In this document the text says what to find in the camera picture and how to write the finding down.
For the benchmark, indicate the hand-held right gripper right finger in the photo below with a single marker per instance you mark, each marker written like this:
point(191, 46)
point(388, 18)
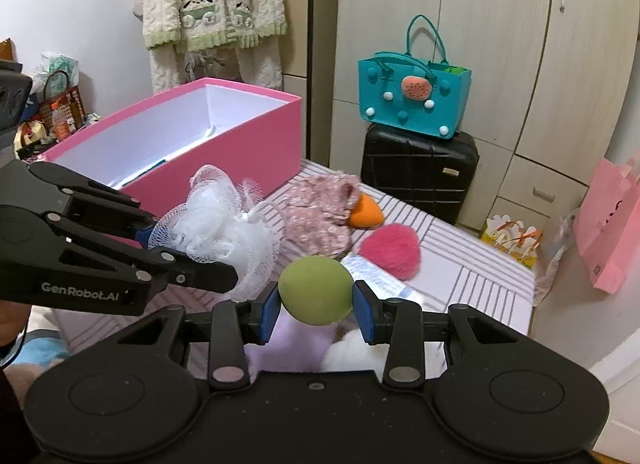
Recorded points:
point(362, 315)

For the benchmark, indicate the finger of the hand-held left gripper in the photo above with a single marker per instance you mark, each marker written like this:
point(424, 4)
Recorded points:
point(100, 196)
point(200, 274)

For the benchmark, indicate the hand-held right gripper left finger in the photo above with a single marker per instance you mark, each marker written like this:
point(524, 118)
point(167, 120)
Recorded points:
point(270, 315)

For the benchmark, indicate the purple plush toy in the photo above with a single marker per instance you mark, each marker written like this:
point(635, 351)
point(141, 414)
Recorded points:
point(290, 349)

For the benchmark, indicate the white mesh bath pouf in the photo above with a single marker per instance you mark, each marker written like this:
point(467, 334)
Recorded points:
point(215, 234)

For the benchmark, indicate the green round sponge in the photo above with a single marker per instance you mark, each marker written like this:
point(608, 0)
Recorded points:
point(315, 291)

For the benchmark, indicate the pink fluffy pompom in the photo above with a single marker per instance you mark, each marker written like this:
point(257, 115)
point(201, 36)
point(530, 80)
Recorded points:
point(392, 251)

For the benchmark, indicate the pink floral cloth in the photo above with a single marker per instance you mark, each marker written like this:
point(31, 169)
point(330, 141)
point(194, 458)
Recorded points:
point(315, 214)

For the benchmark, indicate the pink cardboard box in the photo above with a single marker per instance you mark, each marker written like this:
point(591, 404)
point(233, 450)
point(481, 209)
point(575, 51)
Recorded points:
point(240, 154)

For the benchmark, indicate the tissue packet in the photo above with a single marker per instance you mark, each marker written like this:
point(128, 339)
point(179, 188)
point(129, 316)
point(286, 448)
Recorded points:
point(387, 286)

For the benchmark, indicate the light blue fluffy cloth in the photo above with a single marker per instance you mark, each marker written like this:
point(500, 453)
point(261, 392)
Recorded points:
point(35, 351)

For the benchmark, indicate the orange drink bottle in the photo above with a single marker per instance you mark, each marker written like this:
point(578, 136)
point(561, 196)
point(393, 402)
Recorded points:
point(61, 127)

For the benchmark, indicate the orange round sponge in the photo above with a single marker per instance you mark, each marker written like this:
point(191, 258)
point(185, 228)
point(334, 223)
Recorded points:
point(368, 217)

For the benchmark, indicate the red woven basket bag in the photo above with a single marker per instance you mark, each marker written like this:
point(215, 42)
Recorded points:
point(67, 99)

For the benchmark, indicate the striped tablecloth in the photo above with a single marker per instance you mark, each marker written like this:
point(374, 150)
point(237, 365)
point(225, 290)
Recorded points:
point(475, 284)

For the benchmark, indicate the white green plastic bag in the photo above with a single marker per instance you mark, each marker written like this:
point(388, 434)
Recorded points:
point(60, 64)

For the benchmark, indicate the black suitcase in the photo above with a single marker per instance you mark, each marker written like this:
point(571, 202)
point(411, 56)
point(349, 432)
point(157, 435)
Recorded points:
point(415, 174)

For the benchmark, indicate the yellow snack box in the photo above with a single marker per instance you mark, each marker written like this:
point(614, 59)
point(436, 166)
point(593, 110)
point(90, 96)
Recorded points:
point(510, 239)

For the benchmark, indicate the clear plastic bag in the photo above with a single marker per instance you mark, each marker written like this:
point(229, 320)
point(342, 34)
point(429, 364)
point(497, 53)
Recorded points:
point(555, 259)

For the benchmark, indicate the teal felt handbag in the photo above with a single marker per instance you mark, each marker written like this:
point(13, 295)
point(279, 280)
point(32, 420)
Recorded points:
point(400, 109)

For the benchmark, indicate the pink shopping bag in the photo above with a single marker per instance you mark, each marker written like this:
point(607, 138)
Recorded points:
point(610, 234)

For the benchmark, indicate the beige wooden wardrobe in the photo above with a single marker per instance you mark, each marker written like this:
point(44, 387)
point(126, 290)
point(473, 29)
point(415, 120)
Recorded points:
point(500, 44)

